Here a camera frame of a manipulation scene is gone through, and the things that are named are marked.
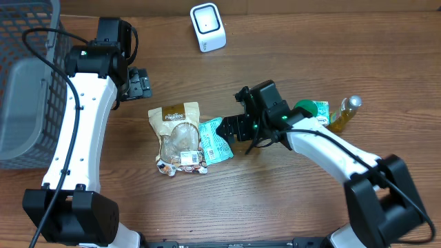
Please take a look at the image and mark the teal snack packet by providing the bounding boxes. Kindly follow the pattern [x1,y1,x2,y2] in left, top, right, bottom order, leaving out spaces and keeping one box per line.
[199,117,234,166]

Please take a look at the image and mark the brown snack pouch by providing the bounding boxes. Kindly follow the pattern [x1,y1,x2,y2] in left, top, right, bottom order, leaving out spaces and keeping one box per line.
[148,102,207,176]

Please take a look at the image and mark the green tissue canister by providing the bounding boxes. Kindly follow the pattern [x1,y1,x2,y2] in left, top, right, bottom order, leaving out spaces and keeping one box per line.
[294,99,318,117]

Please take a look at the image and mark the teal tissue pack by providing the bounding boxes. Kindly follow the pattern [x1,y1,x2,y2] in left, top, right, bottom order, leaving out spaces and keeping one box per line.
[314,101,330,126]

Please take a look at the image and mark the yellow dish soap bottle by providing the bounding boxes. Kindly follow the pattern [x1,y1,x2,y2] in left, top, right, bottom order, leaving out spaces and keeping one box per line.
[327,95,362,132]

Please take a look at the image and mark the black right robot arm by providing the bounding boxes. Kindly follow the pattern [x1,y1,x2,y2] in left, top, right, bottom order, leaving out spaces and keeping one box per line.
[216,81,436,247]

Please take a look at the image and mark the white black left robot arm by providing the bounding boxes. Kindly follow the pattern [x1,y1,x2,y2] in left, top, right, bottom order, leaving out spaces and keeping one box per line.
[23,45,148,247]

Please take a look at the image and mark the white barcode scanner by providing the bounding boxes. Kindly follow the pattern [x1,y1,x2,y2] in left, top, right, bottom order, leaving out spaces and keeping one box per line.
[189,3,227,53]

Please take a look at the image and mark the grey plastic mesh basket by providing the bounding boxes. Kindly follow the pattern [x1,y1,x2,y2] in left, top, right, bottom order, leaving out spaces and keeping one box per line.
[1,0,72,169]

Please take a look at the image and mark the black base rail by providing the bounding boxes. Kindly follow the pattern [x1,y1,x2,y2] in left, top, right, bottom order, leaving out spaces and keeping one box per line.
[143,237,333,248]

